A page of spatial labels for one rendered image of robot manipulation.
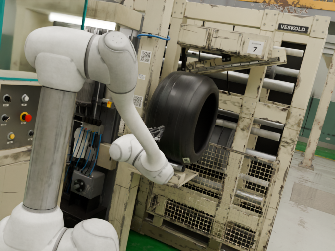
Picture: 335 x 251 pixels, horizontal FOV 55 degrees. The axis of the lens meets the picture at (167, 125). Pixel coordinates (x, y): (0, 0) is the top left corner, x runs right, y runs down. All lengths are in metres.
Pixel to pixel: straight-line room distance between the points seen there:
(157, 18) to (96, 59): 1.23
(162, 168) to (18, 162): 0.84
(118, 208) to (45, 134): 1.43
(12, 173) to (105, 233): 0.94
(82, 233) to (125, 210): 1.31
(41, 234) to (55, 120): 0.34
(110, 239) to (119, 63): 0.52
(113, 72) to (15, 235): 0.56
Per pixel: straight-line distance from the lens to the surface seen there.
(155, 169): 1.33
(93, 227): 1.05
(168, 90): 1.87
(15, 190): 1.93
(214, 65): 2.36
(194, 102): 1.82
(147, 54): 2.11
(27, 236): 1.08
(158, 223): 2.92
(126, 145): 1.38
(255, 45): 2.16
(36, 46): 1.00
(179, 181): 1.97
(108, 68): 0.93
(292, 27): 2.47
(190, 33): 2.30
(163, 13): 2.12
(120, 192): 2.31
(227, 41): 2.21
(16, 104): 1.82
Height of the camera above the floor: 1.49
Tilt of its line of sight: 10 degrees down
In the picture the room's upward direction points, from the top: 12 degrees clockwise
